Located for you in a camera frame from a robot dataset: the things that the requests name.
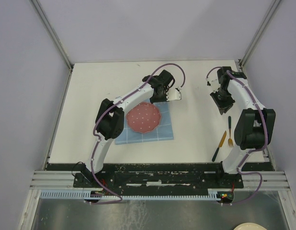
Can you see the green handled gold knife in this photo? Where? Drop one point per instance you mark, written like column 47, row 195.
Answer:
column 219, row 146

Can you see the left aluminium frame post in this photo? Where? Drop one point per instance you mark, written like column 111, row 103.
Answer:
column 37, row 6

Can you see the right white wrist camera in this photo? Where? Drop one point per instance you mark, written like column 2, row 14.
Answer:
column 213, row 84

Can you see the right aluminium frame post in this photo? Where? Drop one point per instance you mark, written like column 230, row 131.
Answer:
column 270, row 13

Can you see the green handled gold fork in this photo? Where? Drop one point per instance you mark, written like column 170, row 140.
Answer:
column 230, row 141

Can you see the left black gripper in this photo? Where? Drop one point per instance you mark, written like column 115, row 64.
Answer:
column 153, row 100

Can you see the aluminium frame post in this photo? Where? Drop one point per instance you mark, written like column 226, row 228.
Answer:
column 270, row 13
column 37, row 6

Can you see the cream plate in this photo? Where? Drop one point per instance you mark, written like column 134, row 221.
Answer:
column 249, row 226

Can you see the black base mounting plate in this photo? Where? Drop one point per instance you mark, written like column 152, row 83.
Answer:
column 122, row 178

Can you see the pink dotted plate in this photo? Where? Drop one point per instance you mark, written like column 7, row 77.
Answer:
column 143, row 118

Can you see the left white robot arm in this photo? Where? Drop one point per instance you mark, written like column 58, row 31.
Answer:
column 109, row 123

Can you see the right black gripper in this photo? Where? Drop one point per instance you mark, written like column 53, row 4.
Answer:
column 222, row 106

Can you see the blue checked cloth placemat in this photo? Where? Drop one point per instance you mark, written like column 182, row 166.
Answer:
column 161, row 132

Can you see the light blue cable duct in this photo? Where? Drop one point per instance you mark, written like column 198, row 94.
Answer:
column 90, row 195

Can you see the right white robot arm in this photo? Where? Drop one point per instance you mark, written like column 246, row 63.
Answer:
column 254, row 129

